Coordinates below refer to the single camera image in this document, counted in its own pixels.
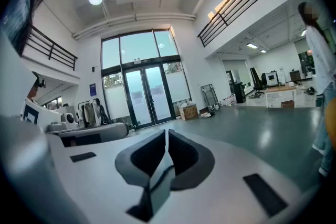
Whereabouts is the large printed cardboard box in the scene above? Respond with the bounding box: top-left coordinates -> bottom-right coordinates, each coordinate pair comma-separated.
179,104 -> 199,121

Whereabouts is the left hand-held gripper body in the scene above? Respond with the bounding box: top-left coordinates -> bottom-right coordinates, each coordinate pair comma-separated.
20,99 -> 130,147

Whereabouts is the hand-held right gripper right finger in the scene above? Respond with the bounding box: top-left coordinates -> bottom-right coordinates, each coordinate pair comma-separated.
167,129 -> 216,191

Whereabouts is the black cabinet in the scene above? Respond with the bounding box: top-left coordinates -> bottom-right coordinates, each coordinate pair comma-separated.
233,82 -> 247,104

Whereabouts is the white round-dial appliance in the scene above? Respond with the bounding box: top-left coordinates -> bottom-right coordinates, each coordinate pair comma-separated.
61,112 -> 78,128

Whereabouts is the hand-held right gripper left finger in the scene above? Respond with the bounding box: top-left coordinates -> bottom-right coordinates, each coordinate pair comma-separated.
114,129 -> 166,189

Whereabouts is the white box machine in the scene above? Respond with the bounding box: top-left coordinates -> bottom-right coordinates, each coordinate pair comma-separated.
265,72 -> 279,86

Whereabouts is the short black balcony railing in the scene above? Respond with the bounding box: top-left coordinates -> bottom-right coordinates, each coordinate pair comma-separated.
22,25 -> 78,71

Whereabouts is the yellow wooden table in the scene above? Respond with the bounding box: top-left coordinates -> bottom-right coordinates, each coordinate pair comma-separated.
324,98 -> 336,150

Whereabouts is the person's striped blue shirt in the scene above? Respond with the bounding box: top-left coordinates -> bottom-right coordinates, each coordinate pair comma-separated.
0,0 -> 49,45

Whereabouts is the black office chair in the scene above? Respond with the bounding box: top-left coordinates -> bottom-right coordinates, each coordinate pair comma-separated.
253,73 -> 266,97

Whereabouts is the white desk with wooden top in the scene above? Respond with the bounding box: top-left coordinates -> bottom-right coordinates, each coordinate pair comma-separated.
265,86 -> 297,108

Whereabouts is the glass entrance door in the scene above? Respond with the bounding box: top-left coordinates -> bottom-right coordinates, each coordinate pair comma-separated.
101,30 -> 191,129

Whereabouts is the metal trolley cart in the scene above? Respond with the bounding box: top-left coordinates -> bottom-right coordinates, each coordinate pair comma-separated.
201,83 -> 219,111

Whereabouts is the clothes rack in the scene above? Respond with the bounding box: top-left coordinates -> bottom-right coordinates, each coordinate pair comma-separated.
77,98 -> 106,128

